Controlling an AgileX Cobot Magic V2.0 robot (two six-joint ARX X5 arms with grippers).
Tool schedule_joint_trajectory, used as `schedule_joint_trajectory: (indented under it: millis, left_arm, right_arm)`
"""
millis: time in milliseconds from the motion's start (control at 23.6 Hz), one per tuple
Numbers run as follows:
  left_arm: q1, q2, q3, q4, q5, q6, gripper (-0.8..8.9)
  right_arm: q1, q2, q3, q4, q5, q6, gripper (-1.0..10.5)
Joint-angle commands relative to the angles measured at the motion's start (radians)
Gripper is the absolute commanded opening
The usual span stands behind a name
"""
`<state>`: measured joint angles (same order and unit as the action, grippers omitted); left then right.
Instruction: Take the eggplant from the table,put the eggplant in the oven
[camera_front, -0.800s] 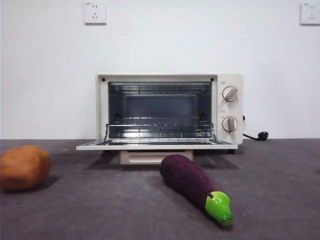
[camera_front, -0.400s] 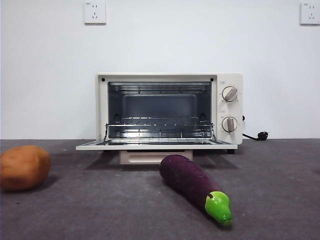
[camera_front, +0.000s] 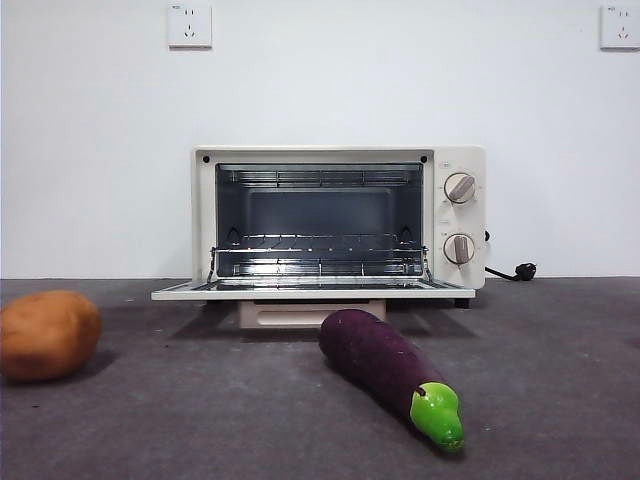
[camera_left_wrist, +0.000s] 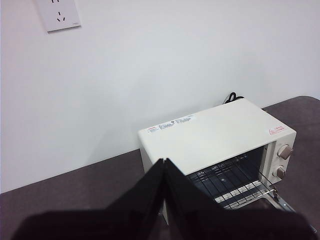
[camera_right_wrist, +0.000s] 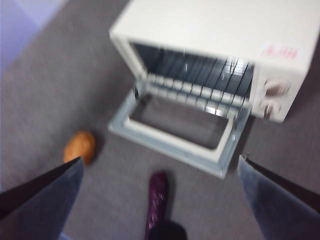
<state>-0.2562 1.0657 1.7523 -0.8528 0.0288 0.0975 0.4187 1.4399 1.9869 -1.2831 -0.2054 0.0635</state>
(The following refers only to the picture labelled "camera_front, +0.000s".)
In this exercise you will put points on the white toaster oven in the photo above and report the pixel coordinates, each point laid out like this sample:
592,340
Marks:
460,155

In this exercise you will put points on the white wall socket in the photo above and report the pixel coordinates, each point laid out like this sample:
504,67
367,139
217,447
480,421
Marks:
620,27
190,27

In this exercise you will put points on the purple eggplant green stem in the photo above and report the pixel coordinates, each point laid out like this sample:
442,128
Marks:
380,360

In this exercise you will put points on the brown potato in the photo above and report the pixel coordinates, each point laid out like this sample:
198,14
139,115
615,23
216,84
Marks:
47,337

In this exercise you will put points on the beige oven knob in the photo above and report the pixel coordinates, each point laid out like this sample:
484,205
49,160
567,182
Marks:
460,188
459,248

